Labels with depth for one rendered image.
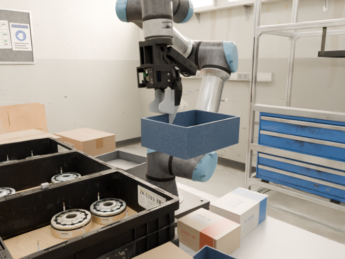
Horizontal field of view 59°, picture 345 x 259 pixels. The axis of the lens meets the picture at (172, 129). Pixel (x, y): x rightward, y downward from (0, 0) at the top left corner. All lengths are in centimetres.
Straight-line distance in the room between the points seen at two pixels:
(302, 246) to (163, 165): 52
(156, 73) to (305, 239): 73
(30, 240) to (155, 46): 57
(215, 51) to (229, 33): 261
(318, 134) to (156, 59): 180
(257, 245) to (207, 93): 54
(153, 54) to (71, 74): 357
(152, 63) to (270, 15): 284
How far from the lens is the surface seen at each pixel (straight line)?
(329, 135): 238
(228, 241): 98
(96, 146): 174
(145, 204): 90
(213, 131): 70
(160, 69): 74
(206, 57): 118
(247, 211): 107
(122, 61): 472
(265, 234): 113
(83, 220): 87
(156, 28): 76
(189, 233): 100
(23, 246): 87
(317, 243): 114
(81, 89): 437
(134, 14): 92
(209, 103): 112
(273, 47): 347
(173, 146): 66
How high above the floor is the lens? 126
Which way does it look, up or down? 12 degrees down
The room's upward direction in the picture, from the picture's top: straight up
